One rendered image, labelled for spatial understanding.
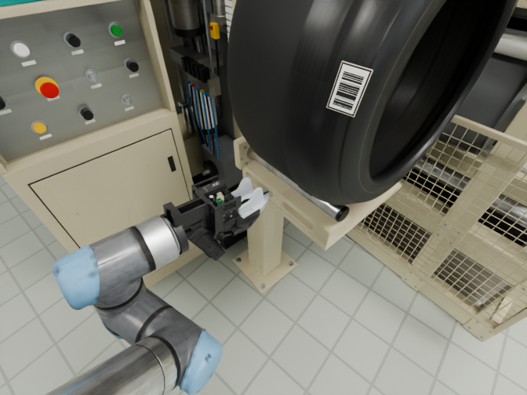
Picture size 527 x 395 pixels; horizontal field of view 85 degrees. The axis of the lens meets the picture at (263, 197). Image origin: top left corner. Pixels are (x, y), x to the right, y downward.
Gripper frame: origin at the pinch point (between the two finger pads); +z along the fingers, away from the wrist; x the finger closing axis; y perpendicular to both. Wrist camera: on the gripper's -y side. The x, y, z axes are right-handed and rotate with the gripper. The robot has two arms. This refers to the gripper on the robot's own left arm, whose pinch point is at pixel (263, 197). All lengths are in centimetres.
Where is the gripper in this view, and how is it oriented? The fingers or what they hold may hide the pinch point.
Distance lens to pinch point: 57.8
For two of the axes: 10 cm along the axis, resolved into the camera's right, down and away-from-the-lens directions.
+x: -6.5, -5.5, 5.3
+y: 0.9, -7.5, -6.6
